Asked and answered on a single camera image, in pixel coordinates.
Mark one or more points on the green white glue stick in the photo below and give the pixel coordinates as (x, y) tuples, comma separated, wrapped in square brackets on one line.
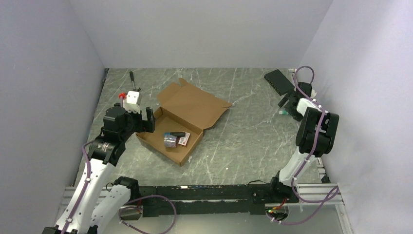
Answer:
[(283, 112)]

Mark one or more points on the black blue highlighter marker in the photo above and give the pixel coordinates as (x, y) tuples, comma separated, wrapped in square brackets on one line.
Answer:
[(176, 134)]

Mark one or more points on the brown cardboard box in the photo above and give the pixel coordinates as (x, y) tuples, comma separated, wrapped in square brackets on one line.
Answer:
[(183, 108)]

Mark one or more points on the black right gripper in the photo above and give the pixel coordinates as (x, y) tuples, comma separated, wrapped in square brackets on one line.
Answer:
[(296, 115)]

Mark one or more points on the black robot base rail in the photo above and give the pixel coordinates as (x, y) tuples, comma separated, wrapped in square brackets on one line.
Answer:
[(253, 199)]

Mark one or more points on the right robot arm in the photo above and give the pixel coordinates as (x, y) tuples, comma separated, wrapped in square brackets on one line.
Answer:
[(315, 137)]

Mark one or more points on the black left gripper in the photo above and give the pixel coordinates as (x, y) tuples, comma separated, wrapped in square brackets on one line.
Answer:
[(144, 125)]

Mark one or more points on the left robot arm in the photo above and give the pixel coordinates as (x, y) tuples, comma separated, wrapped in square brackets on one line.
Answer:
[(84, 215)]

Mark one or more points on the clear box of paper clips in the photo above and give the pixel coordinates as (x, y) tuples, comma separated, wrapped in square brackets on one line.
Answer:
[(170, 141)]

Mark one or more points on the black handled hammer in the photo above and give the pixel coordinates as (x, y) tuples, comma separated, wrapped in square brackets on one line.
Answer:
[(135, 89)]

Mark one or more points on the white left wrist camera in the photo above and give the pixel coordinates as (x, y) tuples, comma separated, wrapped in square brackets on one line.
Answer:
[(130, 101)]

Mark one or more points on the red white staples box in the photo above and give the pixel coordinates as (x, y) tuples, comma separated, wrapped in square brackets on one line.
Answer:
[(183, 140)]

